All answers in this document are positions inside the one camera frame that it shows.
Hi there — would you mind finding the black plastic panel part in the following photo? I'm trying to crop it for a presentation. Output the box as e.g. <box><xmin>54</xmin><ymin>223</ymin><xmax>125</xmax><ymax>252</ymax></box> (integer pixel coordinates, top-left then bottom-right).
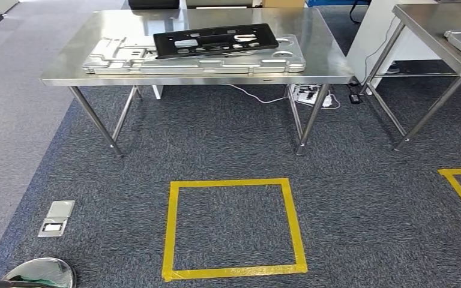
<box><xmin>152</xmin><ymin>23</ymin><xmax>280</xmax><ymax>59</ymax></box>

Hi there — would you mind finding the chrome stanchion post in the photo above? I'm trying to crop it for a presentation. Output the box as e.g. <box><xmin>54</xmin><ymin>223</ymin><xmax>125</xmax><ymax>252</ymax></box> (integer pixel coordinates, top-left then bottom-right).
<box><xmin>0</xmin><ymin>257</ymin><xmax>77</xmax><ymax>288</ymax></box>

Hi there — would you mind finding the black power adapter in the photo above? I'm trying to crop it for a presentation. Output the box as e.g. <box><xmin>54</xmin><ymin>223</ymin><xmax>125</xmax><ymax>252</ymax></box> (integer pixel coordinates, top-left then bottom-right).
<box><xmin>348</xmin><ymin>81</ymin><xmax>363</xmax><ymax>105</ymax></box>

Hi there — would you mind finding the white floor cable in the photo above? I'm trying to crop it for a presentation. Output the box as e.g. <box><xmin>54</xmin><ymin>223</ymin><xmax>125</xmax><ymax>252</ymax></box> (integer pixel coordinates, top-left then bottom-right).
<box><xmin>224</xmin><ymin>83</ymin><xmax>340</xmax><ymax>110</ymax></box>

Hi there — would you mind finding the steel workbench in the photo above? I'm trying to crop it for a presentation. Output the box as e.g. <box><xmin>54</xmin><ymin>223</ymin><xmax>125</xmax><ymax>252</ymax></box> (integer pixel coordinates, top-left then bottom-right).
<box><xmin>40</xmin><ymin>8</ymin><xmax>357</xmax><ymax>158</ymax></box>
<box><xmin>360</xmin><ymin>3</ymin><xmax>461</xmax><ymax>152</ymax></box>

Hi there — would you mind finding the metal floor outlet plate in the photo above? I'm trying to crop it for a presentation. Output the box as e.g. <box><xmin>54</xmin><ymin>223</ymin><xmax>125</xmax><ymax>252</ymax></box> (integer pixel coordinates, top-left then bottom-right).
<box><xmin>37</xmin><ymin>200</ymin><xmax>76</xmax><ymax>238</ymax></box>

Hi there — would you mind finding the black zip case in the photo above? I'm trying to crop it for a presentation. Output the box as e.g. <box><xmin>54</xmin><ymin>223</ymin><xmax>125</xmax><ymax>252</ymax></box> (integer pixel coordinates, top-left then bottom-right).
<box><xmin>128</xmin><ymin>0</ymin><xmax>180</xmax><ymax>11</ymax></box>

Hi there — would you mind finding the white cabinet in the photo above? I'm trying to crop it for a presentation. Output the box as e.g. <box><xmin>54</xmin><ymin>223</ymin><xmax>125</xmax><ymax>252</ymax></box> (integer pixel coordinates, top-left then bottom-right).
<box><xmin>346</xmin><ymin>0</ymin><xmax>442</xmax><ymax>94</ymax></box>

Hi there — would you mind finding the black bag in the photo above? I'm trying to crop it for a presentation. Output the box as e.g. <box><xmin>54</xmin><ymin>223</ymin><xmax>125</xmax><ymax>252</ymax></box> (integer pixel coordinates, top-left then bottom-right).
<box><xmin>349</xmin><ymin>0</ymin><xmax>371</xmax><ymax>24</ymax></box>

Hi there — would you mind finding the white power strip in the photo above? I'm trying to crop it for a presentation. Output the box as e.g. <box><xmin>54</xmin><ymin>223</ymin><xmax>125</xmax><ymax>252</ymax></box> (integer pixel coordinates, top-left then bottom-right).
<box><xmin>290</xmin><ymin>84</ymin><xmax>333</xmax><ymax>108</ymax></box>

